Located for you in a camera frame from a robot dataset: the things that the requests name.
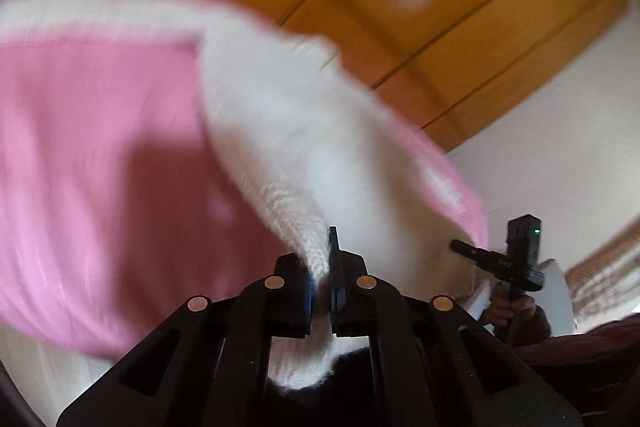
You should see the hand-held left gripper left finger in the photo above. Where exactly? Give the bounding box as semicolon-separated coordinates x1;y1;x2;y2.
56;253;316;427

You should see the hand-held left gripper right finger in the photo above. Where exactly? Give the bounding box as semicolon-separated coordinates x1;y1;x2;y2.
327;226;584;427

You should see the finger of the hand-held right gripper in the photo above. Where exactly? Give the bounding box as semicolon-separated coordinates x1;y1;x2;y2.
450;239;497;266

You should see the white knit sweater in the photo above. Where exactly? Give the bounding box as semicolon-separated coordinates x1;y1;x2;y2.
197;29;481;395

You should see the person's right forearm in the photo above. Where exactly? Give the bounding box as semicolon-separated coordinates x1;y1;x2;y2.
515;304;640;360

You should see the person's right hand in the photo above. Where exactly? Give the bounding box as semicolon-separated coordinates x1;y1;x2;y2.
481;284;537;339

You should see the beige striped cloth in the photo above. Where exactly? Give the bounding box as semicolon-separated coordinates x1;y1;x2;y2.
564;216;640;334

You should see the pink knit blanket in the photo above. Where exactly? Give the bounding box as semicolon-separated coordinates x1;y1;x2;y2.
0;0;490;358

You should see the white bed sheet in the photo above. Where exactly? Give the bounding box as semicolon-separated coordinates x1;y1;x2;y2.
0;307;118;425

